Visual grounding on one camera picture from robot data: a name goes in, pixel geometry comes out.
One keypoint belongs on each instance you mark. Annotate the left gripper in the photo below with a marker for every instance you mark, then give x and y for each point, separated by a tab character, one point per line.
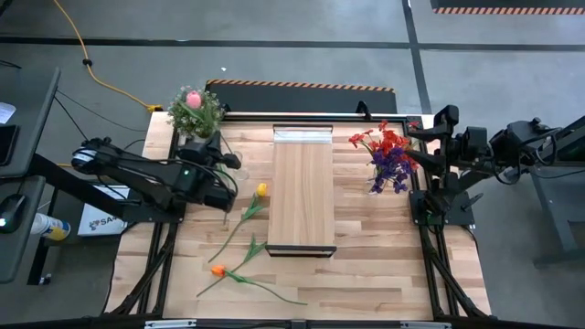
198	150

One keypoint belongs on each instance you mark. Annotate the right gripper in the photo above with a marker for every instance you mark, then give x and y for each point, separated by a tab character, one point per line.
471	142

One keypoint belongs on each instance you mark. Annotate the red artificial flower bunch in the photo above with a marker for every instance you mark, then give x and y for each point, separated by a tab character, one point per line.
356	138
390	136

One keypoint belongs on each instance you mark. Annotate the yellow artificial tulip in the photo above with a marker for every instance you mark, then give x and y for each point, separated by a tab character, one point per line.
261	189

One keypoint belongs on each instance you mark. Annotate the purple artificial flower bunch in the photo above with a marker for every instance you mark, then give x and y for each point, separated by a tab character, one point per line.
390	166

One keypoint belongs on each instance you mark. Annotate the pink artificial tulip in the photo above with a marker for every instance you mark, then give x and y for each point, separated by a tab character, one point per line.
193	99

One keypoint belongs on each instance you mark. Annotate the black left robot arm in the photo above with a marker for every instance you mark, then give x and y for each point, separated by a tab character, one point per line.
137	171

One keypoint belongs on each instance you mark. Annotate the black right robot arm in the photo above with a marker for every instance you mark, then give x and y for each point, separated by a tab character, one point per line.
516	146

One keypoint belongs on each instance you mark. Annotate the black table clamp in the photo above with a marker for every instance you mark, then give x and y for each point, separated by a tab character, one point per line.
225	109
363	109

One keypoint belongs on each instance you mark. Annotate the potted green leafy plant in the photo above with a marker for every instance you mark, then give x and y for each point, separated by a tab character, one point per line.
173	114

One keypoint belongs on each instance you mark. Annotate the translucent plastic strip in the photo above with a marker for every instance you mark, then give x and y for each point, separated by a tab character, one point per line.
301	136

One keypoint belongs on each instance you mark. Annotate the black striped-edge floor mat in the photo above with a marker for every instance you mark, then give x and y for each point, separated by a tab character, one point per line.
503	3
297	98

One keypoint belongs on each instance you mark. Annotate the orange tulip flower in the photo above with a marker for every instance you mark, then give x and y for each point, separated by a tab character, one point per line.
253	250

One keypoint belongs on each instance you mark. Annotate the orange artificial tulip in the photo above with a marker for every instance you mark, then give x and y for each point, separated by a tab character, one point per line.
218	271

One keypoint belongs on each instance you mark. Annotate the grey metal table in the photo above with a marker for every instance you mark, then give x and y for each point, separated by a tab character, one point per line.
553	215

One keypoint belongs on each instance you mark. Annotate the white printed box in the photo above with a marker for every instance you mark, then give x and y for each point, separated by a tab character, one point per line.
98	224

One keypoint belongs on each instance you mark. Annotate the black desk support beam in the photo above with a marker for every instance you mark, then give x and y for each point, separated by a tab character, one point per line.
77	192

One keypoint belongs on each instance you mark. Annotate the white and yellow spray can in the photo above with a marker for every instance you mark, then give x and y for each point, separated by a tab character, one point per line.
50	227

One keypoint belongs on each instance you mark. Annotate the grey desk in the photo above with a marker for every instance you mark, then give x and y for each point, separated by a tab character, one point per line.
27	114

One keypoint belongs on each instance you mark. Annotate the black computer mouse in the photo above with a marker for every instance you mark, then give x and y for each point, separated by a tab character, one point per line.
13	212

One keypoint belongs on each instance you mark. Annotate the black phone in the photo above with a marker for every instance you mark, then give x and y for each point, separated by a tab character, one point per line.
7	144

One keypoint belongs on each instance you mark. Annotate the white paper sheet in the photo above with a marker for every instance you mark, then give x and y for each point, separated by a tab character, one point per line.
5	113

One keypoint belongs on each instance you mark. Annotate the black aluminium table frame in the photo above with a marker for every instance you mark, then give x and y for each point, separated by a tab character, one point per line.
320	119

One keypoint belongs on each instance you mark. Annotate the silver metal bracket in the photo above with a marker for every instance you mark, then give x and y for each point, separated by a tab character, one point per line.
425	325
169	324

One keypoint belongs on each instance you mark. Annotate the black horizontal frame beam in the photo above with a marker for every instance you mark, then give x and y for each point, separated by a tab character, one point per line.
292	325

